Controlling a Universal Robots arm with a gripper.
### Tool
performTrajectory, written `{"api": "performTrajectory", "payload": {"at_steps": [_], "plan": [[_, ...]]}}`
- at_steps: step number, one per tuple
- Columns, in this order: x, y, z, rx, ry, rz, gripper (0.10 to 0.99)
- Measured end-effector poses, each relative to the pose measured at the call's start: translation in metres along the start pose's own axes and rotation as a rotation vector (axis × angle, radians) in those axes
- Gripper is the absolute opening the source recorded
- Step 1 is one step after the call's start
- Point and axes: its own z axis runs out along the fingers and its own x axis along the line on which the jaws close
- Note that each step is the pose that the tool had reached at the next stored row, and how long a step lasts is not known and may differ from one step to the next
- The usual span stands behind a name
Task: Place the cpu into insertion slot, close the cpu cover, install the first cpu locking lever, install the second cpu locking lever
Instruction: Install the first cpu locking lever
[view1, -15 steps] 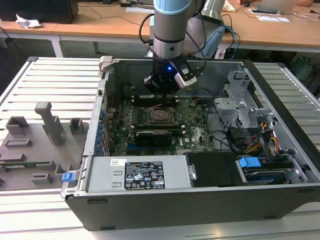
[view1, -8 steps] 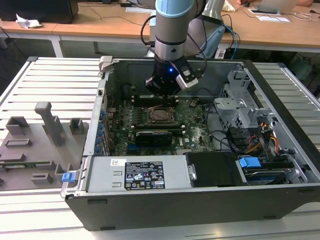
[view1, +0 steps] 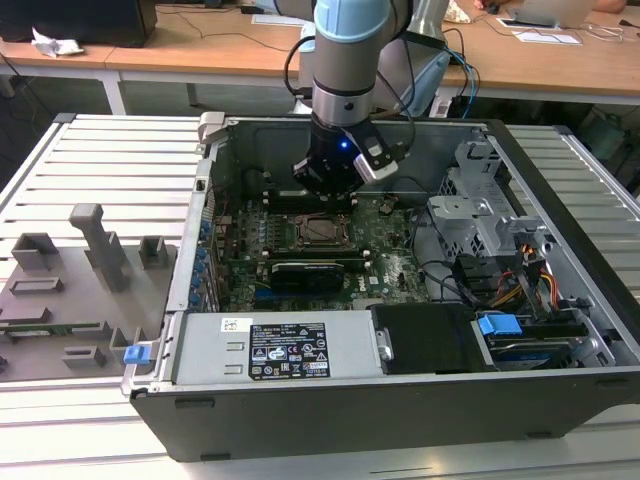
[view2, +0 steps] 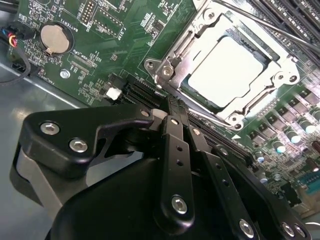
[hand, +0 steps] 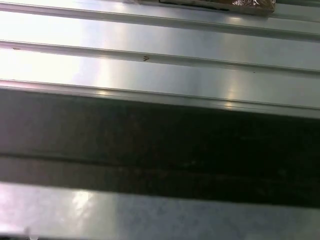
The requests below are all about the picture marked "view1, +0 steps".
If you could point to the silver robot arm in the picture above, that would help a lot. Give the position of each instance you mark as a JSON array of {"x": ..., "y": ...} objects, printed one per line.
[{"x": 345, "y": 65}]

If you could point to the black rating label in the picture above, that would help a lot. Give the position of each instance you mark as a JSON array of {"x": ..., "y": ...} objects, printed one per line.
[{"x": 289, "y": 350}]

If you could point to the black PC case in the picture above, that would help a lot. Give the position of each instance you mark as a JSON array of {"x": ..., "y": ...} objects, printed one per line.
[{"x": 350, "y": 420}]

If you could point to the metal drive cage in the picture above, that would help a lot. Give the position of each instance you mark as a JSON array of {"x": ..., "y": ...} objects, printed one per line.
[{"x": 455, "y": 220}]

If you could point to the black monitor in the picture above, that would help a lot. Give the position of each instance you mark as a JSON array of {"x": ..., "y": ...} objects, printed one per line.
[{"x": 75, "y": 20}]

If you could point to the white paper sheet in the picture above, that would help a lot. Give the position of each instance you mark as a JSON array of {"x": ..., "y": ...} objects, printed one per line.
[
  {"x": 547, "y": 37},
  {"x": 275, "y": 20}
]

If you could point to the blue disk carrier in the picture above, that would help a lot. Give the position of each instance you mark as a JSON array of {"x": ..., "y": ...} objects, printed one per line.
[{"x": 500, "y": 330}]

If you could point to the black RAM slot bank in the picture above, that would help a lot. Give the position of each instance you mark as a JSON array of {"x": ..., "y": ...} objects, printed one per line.
[
  {"x": 350, "y": 261},
  {"x": 285, "y": 205}
]

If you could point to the grey power supply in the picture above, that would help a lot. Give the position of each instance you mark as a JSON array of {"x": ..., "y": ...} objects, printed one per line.
[{"x": 210, "y": 350}]

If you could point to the blue case latch clip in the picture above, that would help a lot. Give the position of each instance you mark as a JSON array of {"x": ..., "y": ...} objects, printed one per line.
[{"x": 136, "y": 355}]

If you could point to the white patterned cloth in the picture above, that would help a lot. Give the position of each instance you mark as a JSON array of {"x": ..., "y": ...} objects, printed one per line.
[{"x": 457, "y": 15}]

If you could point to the silver laptop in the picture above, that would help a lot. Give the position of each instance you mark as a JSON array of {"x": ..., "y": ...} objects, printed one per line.
[{"x": 550, "y": 12}]

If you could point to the green motherboard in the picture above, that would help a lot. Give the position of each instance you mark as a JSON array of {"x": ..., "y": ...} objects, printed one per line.
[{"x": 395, "y": 270}]

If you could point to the small graphics card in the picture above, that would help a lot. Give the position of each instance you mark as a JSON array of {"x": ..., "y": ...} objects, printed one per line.
[{"x": 307, "y": 277}]

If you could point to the black plastic shroud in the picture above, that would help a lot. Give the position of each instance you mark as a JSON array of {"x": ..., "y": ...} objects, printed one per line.
[{"x": 430, "y": 340}]

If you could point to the person forearm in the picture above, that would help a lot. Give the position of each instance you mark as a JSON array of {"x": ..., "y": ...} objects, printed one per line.
[{"x": 612, "y": 5}]

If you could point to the grey parts rack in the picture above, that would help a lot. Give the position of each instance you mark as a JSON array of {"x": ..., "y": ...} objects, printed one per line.
[{"x": 75, "y": 300}]

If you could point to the silver CPU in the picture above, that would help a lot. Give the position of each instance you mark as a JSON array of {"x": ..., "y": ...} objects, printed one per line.
[{"x": 324, "y": 231}]

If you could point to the green RAM stick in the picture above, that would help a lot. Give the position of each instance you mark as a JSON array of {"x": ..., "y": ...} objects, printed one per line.
[{"x": 60, "y": 328}]

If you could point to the hard disk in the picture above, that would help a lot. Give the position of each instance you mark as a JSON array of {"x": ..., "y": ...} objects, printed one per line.
[{"x": 525, "y": 357}]

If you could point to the crumpled white paper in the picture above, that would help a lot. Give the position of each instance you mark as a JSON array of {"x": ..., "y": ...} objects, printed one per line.
[{"x": 55, "y": 46}]

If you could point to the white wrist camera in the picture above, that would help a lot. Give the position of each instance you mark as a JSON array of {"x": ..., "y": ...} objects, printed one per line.
[{"x": 372, "y": 167}]

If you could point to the metal locking lever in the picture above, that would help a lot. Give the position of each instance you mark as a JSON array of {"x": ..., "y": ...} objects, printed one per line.
[{"x": 325, "y": 248}]

